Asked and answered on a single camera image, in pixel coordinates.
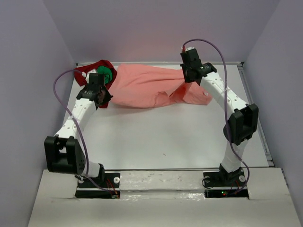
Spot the green t shirt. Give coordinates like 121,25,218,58
92,66,113,84

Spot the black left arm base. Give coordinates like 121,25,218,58
74,172,121,199

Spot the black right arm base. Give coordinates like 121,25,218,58
201,171,249,199

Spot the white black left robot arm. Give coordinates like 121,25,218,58
44,70,112,187

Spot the pink t shirt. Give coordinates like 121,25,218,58
109,64,213,108

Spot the dark red t shirt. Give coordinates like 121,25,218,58
73,60,117,108

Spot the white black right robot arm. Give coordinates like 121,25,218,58
180,47,258,187

